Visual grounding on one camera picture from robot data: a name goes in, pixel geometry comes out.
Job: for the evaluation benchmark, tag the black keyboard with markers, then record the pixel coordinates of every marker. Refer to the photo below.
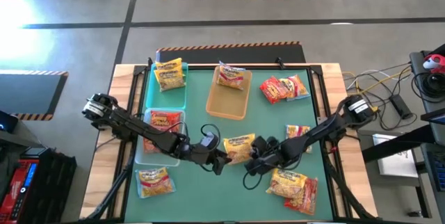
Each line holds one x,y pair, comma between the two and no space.
437,172

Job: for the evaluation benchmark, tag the clear plastic bin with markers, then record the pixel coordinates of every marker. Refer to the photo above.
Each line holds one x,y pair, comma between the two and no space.
156,159

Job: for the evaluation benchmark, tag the yellow creamy chicken ramen pack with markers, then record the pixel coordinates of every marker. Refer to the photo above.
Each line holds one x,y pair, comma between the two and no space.
154,182
230,76

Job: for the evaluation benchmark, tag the black right support strut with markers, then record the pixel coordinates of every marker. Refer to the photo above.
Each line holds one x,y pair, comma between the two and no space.
342,185

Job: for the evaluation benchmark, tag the gray desk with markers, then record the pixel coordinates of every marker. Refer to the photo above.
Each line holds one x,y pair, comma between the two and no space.
426,112

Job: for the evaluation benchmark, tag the teal plastic bin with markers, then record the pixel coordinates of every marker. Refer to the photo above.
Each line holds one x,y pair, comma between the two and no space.
167,100

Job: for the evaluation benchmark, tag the black device blue light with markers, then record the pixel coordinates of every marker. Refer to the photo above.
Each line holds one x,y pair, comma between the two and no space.
7,123

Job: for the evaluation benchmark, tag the black left support strut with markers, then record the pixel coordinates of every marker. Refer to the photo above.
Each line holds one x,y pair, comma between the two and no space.
114,189

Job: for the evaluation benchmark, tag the red electronic device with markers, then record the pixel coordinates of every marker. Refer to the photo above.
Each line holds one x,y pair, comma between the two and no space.
17,189

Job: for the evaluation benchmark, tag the black hazard-striped floor mat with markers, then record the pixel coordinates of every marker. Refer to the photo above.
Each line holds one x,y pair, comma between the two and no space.
31,93
231,53

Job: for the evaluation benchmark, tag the orange saucy noodles pack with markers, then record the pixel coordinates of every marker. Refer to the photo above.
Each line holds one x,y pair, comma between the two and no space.
163,121

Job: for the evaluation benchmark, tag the orange translucent plastic bin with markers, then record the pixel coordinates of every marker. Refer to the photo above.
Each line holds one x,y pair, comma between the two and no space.
226,105

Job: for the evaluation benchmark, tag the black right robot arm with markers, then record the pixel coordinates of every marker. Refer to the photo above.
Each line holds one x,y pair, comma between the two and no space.
323,128

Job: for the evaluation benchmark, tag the black plastic crate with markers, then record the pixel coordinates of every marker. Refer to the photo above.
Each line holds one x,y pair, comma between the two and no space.
52,182

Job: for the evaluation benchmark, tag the black table frame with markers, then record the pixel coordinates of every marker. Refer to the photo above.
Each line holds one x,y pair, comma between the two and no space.
320,92

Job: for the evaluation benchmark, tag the orange ramen pack blue-edged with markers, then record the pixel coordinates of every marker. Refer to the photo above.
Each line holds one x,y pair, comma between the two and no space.
299,86

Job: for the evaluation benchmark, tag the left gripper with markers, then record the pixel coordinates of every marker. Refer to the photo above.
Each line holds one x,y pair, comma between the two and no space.
198,154

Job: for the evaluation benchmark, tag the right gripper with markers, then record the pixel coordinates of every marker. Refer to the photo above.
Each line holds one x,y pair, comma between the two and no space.
276,154

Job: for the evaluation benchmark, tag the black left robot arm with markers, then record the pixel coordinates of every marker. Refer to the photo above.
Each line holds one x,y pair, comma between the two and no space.
139,130

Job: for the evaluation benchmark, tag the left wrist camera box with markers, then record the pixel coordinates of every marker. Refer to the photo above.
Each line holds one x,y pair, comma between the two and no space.
209,140

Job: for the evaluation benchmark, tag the white board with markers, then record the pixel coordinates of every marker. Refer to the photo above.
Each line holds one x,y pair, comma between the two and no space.
396,161

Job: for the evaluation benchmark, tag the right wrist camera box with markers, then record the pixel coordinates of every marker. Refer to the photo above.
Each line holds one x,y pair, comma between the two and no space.
260,144

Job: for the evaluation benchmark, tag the black clamp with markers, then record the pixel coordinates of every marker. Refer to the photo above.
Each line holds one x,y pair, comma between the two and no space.
149,63
280,63

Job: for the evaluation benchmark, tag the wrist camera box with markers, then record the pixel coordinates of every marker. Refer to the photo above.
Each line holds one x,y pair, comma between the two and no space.
260,144
209,140

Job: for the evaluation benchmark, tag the black support strut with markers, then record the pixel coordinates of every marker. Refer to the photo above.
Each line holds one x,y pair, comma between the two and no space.
114,189
342,185

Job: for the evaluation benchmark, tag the black power brick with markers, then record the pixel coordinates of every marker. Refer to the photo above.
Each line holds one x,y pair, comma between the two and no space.
401,106

